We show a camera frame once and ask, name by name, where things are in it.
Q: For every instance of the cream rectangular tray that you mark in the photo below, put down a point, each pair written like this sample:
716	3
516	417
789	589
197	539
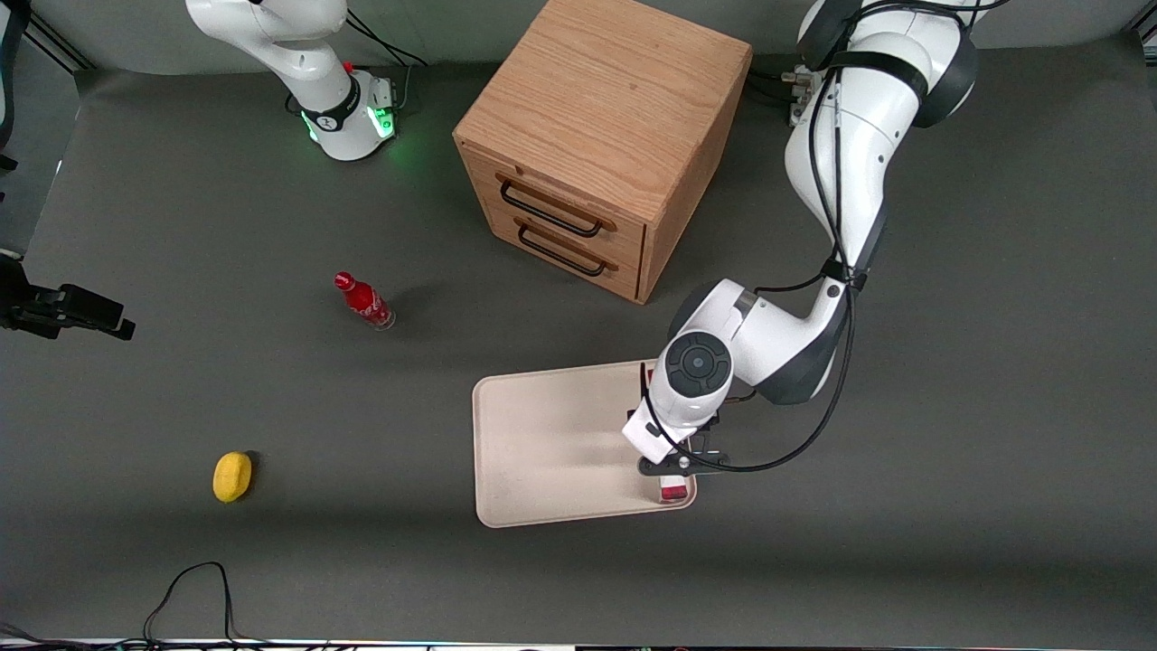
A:
551	443

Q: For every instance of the wooden drawer cabinet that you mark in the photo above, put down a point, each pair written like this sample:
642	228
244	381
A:
606	99

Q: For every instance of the dark grey table mat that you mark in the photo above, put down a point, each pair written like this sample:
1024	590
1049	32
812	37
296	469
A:
949	452

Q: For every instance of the yellow lemon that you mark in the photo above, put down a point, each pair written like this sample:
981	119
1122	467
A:
231	476

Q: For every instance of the aluminium frame rail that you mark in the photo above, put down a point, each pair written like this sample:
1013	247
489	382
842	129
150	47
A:
59	45

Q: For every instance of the red cola bottle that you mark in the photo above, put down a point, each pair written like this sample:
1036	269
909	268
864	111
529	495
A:
365	303

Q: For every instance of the wooden drawer front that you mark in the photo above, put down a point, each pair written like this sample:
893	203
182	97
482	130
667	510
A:
624	240
624	276

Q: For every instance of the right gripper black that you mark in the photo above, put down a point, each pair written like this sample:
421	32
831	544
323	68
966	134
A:
47	310

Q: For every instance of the red cookie box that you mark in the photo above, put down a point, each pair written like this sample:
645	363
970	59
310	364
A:
672	493

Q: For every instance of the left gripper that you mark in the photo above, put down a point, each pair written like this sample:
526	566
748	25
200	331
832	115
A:
712	422

